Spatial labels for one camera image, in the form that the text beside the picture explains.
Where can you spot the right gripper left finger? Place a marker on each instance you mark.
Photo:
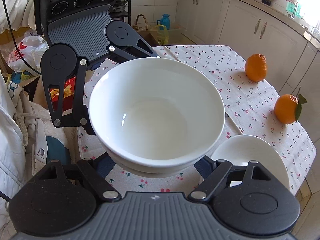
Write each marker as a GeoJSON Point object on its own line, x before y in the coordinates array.
{"type": "Point", "coordinates": [94, 172]}

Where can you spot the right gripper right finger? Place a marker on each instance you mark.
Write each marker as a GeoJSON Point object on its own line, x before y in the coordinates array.
{"type": "Point", "coordinates": [214, 174]}

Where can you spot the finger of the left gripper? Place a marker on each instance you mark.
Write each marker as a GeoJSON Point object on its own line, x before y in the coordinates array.
{"type": "Point", "coordinates": [126, 44]}
{"type": "Point", "coordinates": [63, 76]}

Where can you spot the white plate with fruit print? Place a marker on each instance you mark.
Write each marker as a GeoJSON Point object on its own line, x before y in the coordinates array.
{"type": "Point", "coordinates": [241, 149]}

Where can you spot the large white bowl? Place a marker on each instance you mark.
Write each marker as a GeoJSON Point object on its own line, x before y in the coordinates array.
{"type": "Point", "coordinates": [156, 99]}

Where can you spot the white bowl pink flowers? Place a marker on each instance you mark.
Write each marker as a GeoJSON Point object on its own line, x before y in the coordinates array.
{"type": "Point", "coordinates": [155, 159]}

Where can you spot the white kitchen cabinets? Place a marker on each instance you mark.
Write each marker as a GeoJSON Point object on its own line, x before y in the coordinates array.
{"type": "Point", "coordinates": [249, 27]}

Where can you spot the white red plastic bag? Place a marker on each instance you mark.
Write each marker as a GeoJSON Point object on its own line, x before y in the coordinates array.
{"type": "Point", "coordinates": [31, 48]}

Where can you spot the yellow plastic bag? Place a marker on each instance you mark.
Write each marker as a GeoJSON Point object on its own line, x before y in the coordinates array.
{"type": "Point", "coordinates": [161, 36]}

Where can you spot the blue thermos jug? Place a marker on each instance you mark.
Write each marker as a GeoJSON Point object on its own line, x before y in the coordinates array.
{"type": "Point", "coordinates": [164, 21]}

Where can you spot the cardboard box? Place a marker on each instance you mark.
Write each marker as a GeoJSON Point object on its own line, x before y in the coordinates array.
{"type": "Point", "coordinates": [175, 36]}

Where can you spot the cherry print tablecloth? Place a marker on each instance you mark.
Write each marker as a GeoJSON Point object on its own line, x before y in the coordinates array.
{"type": "Point", "coordinates": [249, 107]}

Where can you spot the white jacket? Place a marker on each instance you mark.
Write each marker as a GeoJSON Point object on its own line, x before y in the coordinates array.
{"type": "Point", "coordinates": [28, 138]}

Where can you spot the orange with green leaves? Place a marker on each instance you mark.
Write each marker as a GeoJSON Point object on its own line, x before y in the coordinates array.
{"type": "Point", "coordinates": [288, 107]}

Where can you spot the orange without leaves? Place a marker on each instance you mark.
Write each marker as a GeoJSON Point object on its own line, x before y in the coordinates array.
{"type": "Point", "coordinates": [256, 67]}

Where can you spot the green dish soap bottle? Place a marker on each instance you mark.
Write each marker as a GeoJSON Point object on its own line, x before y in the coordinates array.
{"type": "Point", "coordinates": [292, 7]}

